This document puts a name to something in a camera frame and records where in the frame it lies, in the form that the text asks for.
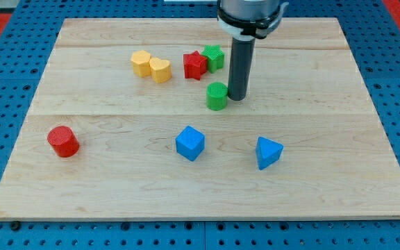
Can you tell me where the yellow heart block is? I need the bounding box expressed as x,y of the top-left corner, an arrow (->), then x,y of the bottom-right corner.
149,57 -> 172,83

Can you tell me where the red cylinder block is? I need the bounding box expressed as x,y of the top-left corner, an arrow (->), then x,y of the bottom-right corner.
47,126 -> 80,158

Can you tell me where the green cylinder block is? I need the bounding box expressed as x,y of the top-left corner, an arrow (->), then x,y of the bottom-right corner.
206,82 -> 228,111

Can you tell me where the red star block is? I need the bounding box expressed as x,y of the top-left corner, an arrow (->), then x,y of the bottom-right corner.
183,51 -> 208,81

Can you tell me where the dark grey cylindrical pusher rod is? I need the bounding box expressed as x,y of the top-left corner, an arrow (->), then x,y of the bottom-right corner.
228,38 -> 255,101

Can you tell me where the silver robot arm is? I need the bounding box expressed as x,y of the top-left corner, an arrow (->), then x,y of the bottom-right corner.
217,0 -> 289,101

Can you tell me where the blue triangular prism block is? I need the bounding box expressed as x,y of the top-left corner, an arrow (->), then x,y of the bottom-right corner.
256,137 -> 284,170

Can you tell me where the blue cube block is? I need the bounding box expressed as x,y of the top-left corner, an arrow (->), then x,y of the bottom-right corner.
176,126 -> 206,161

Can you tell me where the yellow hexagon block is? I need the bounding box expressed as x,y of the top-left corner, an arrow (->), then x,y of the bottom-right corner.
131,50 -> 151,77

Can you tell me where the light wooden board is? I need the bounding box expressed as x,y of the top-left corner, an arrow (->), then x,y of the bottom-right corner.
0,18 -> 400,222

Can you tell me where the green star block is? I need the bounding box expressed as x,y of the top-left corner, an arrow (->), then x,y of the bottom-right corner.
201,44 -> 224,74

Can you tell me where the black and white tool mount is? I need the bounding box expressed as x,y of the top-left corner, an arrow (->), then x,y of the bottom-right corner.
217,1 -> 289,39

